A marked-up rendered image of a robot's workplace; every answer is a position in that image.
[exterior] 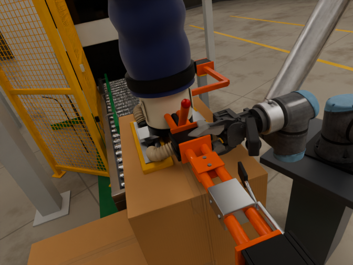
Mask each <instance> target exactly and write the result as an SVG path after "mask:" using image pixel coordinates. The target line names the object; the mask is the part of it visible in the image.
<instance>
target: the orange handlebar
mask: <svg viewBox="0 0 353 265"><path fill-rule="evenodd" d="M203 69H204V72H206V73H207V74H209V75H210V76H212V77H213V78H215V79H216V80H218V81H219V82H217V83H213V84H209V85H206V86H202V87H198V88H195V89H192V90H191V92H192V96H195V95H199V94H202V93H206V92H208V91H212V90H216V89H219V88H223V87H227V86H228V85H229V84H230V80H229V79H228V78H226V77H224V76H223V75H221V74H219V73H218V72H216V71H214V70H213V69H211V68H209V67H208V66H205V67H204V68H203ZM164 118H165V120H166V122H167V123H168V125H169V127H170V129H172V128H176V127H177V125H176V123H175V122H174V120H173V119H172V117H171V115H170V114H165V115H164ZM200 150H201V152H202V153H203V156H199V157H197V156H196V154H195V153H194V151H193V150H192V149H188V150H186V152H185V155H186V157H187V159H188V160H189V162H190V164H191V166H192V167H193V168H192V170H193V172H194V174H195V176H196V177H197V179H198V181H199V183H202V185H203V187H204V188H205V190H206V192H207V188H208V187H211V186H214V185H215V184H214V183H213V181H212V179H213V178H216V177H219V178H220V179H221V181H222V182H225V181H228V180H231V179H233V178H232V176H231V175H230V174H229V172H228V171H227V170H226V169H225V167H224V165H225V163H224V162H223V161H222V160H221V158H220V157H219V156H218V155H217V153H216V152H213V151H212V150H211V149H210V147H209V146H208V145H207V144H203V145H202V146H201V147H200ZM207 194H208V192H207ZM245 215H246V217H247V218H248V220H249V221H250V223H251V224H252V226H253V227H254V229H255V230H256V231H257V233H258V234H259V236H260V237H261V236H263V235H266V234H268V233H270V232H273V230H272V229H271V227H270V226H269V225H268V223H267V222H266V221H265V220H264V218H263V217H262V216H261V214H260V213H259V212H258V211H257V209H256V208H255V207H251V208H249V209H247V210H246V212H245ZM224 223H225V225H226V227H227V228H228V230H229V232H230V234H231V235H232V237H233V239H234V241H235V242H236V244H237V246H239V245H241V244H244V243H246V242H248V241H250V239H249V237H248V236H247V234H246V233H245V231H244V230H243V228H242V227H241V225H240V223H239V222H238V220H237V219H236V217H235V216H234V215H230V216H228V217H226V218H225V219H224Z"/></svg>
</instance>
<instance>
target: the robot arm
mask: <svg viewBox="0 0 353 265"><path fill-rule="evenodd" d="M352 2H353V0H319V1H318V3H317V5H316V6H315V8H314V10H313V12H312V14H311V15H310V17H309V19H308V21H307V23H306V24H305V26H304V28H303V30H302V32H301V33H300V35H299V37H298V39H297V41H296V42H295V44H294V46H293V48H292V49H291V51H290V53H289V54H288V56H287V58H286V60H285V62H284V63H283V65H282V67H281V69H280V71H279V72H278V74H277V76H276V78H275V80H274V81H273V83H272V85H271V87H270V89H269V90H268V92H267V94H266V96H265V98H264V99H263V101H262V102H261V103H258V104H255V105H254V106H253V107H252V109H249V108H244V109H243V112H241V113H238V114H236V113H235V112H234V111H233V110H231V109H230V108H228V109H224V110H221V111H218V112H215V113H213V123H208V122H206V121H204V120H198V121H197V122H196V123H197V126H198V128H196V129H195V130H193V131H191V132H190V133H189V134H188V136H189V137H194V138H199V137H201V136H206V135H210V134H214V135H216V136H217V138H221V139H222V140H223V142H224V143H222V141H221V140H216V141H214V142H212V144H213V147H214V150H213V152H216V153H217V155H218V156H220V155H224V154H226V153H228V152H230V151H231V150H232V149H234V148H236V146H237V145H239V144H241V143H242V141H244V140H245V138H246V142H245V146H246V148H247V150H248V155H249V156H259V150H260V148H261V146H262V142H261V140H260V138H259V137H261V138H262V139H263V140H264V141H265V142H266V143H267V144H269V145H270V146H271V147H272V148H273V149H274V150H273V155H274V157H275V158H276V159H277V160H279V161H282V162H297V161H299V160H301V159H302V158H303V156H304V153H305V151H306V140H307V134H308V126H309V120H310V119H314V118H315V117H316V116H317V115H318V113H319V102H318V100H317V98H316V97H315V96H314V95H313V94H312V93H311V92H309V91H307V90H299V89H300V87H301V86H302V84H303V82H304V81H305V79H306V77H307V76H308V74H309V72H310V71H311V69H312V67H313V66H314V64H315V62H316V61H317V59H318V57H319V56H320V54H321V53H322V51H323V50H324V48H325V46H326V45H327V43H328V41H329V40H330V38H331V36H332V35H333V33H334V31H335V30H336V28H337V26H338V25H339V23H340V21H341V20H342V18H343V16H344V15H345V13H346V11H347V10H348V8H349V6H350V5H351V3H352ZM314 150H315V152H316V154H317V155H318V156H320V157H322V158H323V159H325V160H328V161H331V162H336V163H341V164H347V163H351V162H353V94H342V95H336V96H333V97H330V98H329V99H328V100H327V101H326V104H325V108H324V116H323V123H322V128H321V134H320V136H319V137H318V139H317V140H316V142H315V146H314Z"/></svg>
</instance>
